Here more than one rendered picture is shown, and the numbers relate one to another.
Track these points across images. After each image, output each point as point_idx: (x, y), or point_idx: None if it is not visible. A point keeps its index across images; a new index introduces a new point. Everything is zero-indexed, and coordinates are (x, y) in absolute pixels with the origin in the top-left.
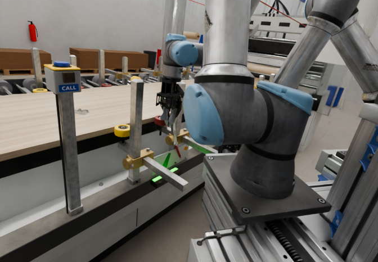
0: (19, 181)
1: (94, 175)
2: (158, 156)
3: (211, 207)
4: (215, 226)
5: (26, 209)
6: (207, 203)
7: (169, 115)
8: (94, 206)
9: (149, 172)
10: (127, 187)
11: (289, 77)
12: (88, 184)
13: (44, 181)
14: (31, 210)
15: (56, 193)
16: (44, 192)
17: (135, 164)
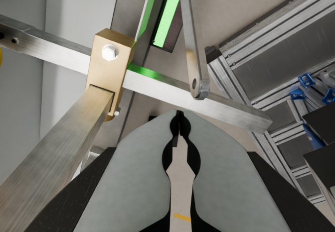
0: (6, 177)
1: (32, 64)
2: (142, 18)
3: (332, 203)
4: (330, 204)
5: (37, 141)
6: (323, 188)
7: (170, 143)
8: (113, 141)
9: (131, 17)
10: (125, 88)
11: None
12: (42, 70)
13: (15, 146)
14: (42, 138)
15: (35, 117)
16: (28, 135)
17: (118, 103)
